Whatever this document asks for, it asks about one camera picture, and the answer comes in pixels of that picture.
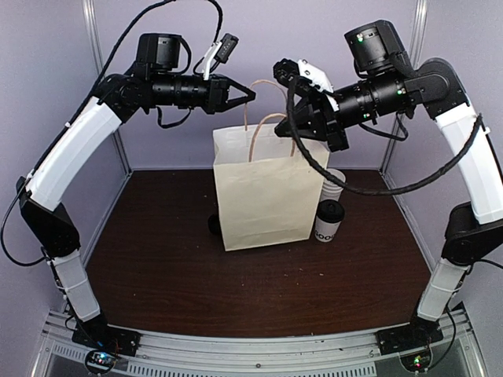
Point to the brown paper bag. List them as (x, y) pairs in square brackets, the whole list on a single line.
[(267, 193)]

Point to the single white paper cup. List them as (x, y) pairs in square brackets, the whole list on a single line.
[(325, 231)]

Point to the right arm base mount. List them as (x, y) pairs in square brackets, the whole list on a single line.
[(411, 343)]

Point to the stack of white paper cups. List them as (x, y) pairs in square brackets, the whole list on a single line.
[(331, 190)]

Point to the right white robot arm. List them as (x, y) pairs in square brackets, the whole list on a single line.
[(389, 84)]

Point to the single black cup lid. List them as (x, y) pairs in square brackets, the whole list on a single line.
[(330, 211)]

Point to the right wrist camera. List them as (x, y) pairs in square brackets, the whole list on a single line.
[(312, 80)]

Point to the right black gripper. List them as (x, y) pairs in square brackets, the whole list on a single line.
[(321, 121)]

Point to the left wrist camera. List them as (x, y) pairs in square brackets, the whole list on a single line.
[(218, 53)]

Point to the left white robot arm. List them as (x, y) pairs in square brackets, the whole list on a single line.
[(152, 82)]

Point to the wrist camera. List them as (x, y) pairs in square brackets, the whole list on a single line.
[(312, 80), (218, 53)]

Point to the stack of black cup lids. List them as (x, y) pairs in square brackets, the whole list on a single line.
[(214, 226)]

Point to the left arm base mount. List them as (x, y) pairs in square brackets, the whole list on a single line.
[(108, 353)]

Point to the aluminium front rail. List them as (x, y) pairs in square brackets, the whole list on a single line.
[(350, 354)]

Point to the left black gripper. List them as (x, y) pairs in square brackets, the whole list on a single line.
[(218, 92)]

